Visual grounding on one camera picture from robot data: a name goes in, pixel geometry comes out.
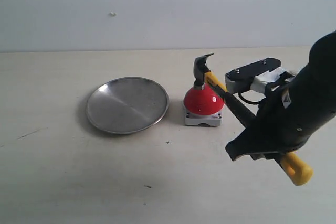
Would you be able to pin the round steel plate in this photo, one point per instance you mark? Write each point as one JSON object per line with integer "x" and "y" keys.
{"x": 127, "y": 105}

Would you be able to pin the red dome push button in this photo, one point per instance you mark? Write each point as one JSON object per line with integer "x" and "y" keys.
{"x": 202, "y": 105}

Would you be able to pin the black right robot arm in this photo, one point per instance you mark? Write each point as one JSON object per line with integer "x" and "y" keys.
{"x": 320, "y": 70}

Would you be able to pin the yellow black claw hammer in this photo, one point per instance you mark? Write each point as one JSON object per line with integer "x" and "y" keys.
{"x": 295, "y": 168}

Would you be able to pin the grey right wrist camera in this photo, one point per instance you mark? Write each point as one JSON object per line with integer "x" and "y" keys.
{"x": 258, "y": 76}

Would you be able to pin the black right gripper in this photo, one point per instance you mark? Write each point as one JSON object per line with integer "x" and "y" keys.
{"x": 284, "y": 124}

